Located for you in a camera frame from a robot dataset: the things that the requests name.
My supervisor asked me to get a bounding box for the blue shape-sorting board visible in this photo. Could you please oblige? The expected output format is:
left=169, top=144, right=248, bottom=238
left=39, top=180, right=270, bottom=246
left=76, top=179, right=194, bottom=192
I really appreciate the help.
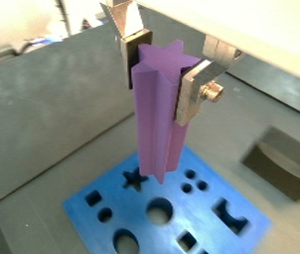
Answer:
left=64, top=148, right=270, bottom=254

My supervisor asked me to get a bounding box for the purple star-shaped peg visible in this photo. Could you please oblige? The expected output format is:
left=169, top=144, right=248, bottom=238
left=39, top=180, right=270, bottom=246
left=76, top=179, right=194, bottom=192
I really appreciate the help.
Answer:
left=131, top=40, right=199, bottom=184

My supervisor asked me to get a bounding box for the grey side panel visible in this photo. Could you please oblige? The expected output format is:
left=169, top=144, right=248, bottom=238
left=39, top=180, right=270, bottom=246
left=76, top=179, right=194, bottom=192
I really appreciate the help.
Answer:
left=0, top=25, right=132, bottom=199

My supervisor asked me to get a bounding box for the dark grey box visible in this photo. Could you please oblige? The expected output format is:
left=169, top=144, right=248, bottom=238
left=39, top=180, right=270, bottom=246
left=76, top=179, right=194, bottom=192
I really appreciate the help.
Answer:
left=241, top=127, right=300, bottom=201

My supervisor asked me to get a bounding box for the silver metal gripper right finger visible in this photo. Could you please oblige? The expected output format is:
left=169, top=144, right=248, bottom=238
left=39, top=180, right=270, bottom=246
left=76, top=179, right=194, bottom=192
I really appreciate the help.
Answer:
left=175, top=35, right=244, bottom=126

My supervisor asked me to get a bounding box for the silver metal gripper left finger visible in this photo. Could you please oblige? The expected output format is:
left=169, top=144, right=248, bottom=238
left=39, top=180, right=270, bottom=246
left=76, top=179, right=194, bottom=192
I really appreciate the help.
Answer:
left=100, top=0, right=153, bottom=89

